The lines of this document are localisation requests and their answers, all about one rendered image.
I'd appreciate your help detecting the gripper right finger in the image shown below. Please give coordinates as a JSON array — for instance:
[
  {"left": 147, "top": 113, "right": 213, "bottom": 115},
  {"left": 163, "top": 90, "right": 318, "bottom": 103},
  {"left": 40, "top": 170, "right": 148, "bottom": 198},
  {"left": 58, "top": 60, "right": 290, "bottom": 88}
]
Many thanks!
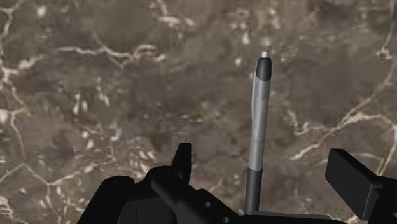
[{"left": 324, "top": 148, "right": 397, "bottom": 224}]

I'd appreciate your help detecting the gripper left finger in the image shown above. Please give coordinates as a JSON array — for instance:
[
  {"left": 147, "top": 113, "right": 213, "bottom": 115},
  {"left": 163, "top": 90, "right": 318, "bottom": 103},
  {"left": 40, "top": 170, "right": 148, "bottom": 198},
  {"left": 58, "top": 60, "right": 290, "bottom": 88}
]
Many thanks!
[{"left": 76, "top": 142, "right": 240, "bottom": 224}]

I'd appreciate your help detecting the grey and black pen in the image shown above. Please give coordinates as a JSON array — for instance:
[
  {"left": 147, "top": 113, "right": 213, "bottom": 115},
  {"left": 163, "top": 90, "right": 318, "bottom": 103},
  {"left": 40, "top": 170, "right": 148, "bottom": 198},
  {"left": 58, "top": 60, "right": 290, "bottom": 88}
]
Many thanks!
[{"left": 244, "top": 49, "right": 273, "bottom": 216}]

